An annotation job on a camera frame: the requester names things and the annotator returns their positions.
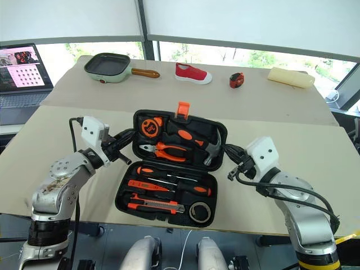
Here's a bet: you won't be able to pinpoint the silver rounded robot knee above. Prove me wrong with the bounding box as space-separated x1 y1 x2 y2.
120 235 163 270
196 236 229 270

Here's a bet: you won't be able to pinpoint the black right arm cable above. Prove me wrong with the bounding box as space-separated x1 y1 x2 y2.
235 170 341 235

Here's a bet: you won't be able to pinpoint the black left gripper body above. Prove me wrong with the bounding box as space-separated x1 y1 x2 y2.
101 134 132 166

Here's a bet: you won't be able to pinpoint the orange black tape measure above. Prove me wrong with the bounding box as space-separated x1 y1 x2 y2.
139 116 164 139

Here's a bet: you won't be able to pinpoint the green square frying pan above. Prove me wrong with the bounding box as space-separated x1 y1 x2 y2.
83 53 161 85

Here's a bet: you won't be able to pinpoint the orange black screwdriver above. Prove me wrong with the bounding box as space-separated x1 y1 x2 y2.
147 177 212 197
136 166 198 182

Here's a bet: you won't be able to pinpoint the red black tape measure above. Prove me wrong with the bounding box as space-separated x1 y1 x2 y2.
228 72 245 89

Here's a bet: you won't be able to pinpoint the black electrical tape roll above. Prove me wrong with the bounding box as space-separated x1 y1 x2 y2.
188 201 213 223

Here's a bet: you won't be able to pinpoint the black robot foot block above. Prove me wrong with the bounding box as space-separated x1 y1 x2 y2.
76 260 96 270
229 255 250 270

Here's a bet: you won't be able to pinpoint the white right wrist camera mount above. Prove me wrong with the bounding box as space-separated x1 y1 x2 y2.
245 136 280 181

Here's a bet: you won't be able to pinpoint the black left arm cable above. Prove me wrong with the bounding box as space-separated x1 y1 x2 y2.
68 116 86 270

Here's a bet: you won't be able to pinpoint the orange black claw hammer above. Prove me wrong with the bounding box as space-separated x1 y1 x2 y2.
168 125 225 167

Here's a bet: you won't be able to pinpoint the white roller blind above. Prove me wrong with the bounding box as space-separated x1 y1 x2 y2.
0 0 145 43
142 0 360 63

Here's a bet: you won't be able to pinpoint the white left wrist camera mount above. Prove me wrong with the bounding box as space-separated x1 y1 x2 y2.
80 115 112 169

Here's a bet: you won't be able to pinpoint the dark table base bar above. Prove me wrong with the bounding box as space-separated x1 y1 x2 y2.
69 221 105 237
255 235 292 248

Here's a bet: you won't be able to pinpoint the dark window post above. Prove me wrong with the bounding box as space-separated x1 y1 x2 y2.
136 0 161 61

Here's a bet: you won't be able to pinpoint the red white shoe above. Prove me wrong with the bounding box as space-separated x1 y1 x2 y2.
174 62 213 85

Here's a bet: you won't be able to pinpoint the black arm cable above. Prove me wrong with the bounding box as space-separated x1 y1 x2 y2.
68 116 86 270
235 170 341 235

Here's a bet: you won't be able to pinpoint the yellow strap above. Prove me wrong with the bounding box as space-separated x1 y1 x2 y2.
334 229 360 246

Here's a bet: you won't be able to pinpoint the cream yellow block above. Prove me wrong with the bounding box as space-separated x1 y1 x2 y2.
267 67 314 89

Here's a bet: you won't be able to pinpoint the open laptop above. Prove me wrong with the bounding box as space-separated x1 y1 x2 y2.
0 42 55 126

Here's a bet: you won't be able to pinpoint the black plastic tool case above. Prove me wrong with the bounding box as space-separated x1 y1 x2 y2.
114 101 229 228

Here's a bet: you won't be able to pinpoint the orange handled pliers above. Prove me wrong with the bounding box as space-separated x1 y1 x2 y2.
138 141 188 163

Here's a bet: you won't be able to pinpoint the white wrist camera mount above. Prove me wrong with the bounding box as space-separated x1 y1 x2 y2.
80 115 112 169
245 136 280 181

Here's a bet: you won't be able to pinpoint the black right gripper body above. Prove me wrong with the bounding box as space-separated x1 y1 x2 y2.
227 153 257 181

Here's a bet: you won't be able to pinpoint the white charger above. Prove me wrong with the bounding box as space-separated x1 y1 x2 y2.
325 89 340 102

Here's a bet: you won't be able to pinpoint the thin white floor cable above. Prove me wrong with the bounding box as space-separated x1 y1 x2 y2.
178 228 195 270

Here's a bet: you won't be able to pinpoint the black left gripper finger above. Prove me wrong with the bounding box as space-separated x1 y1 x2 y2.
115 135 136 149
111 128 136 142

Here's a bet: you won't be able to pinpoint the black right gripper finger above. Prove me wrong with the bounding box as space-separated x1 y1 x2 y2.
224 143 249 159
224 151 243 165

